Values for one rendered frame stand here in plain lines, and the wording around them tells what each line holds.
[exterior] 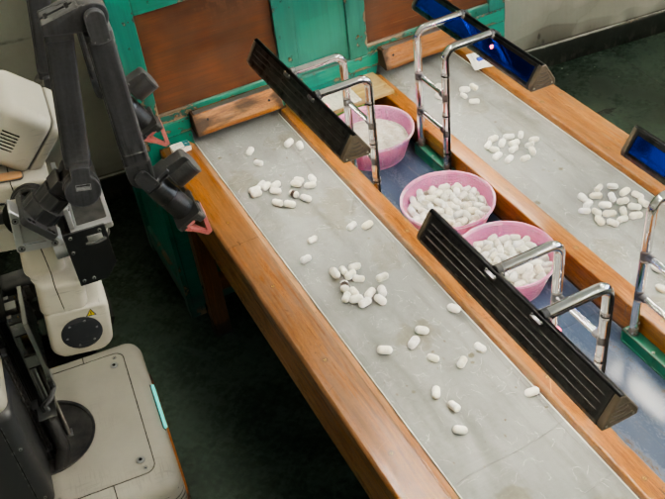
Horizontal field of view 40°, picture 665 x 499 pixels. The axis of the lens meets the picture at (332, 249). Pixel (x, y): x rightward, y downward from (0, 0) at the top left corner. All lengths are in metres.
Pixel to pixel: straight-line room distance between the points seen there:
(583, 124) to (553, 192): 0.32
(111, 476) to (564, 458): 1.29
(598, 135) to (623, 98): 1.66
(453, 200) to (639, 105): 1.98
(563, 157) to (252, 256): 0.97
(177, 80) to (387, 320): 1.08
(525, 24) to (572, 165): 1.88
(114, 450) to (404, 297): 0.97
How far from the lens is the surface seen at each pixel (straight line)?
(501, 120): 2.97
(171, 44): 2.87
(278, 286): 2.38
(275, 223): 2.62
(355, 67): 3.16
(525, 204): 2.58
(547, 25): 4.65
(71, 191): 2.03
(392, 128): 2.97
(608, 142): 2.84
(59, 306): 2.41
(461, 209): 2.62
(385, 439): 2.01
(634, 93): 4.56
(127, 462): 2.73
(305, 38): 3.04
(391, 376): 2.16
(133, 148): 2.02
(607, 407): 1.67
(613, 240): 2.52
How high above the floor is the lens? 2.35
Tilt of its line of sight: 40 degrees down
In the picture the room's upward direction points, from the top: 8 degrees counter-clockwise
